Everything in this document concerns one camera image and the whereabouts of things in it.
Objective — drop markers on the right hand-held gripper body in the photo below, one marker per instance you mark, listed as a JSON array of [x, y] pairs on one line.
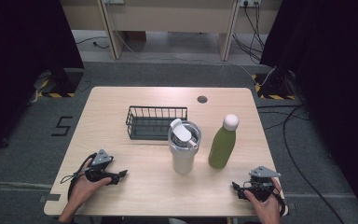
[[262, 182]]

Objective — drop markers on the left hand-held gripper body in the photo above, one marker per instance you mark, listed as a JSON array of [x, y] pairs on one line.
[[101, 158]]

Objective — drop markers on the green bottle with white cap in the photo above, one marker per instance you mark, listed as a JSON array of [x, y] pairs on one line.
[[222, 146]]

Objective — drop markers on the white tumbler with lid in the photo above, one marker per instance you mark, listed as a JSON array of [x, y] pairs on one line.
[[183, 152]]

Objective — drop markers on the person's right hand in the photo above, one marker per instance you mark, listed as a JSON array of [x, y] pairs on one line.
[[265, 210]]

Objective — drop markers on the person's left hand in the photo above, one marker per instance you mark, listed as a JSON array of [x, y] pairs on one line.
[[85, 188]]

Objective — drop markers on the grey tape strip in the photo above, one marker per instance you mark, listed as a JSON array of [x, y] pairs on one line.
[[290, 205], [50, 197]]

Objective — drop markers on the stand base with striped tape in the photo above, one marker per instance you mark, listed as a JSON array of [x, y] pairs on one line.
[[275, 88], [60, 84]]

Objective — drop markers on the black curtain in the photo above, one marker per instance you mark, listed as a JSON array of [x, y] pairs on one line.
[[18, 62], [332, 77]]

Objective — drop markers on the brown box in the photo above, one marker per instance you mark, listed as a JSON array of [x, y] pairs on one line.
[[136, 36]]

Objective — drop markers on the beige background desk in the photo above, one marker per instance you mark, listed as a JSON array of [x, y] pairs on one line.
[[167, 18]]

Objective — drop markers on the white wall socket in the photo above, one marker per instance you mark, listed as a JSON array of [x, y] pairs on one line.
[[250, 2]]

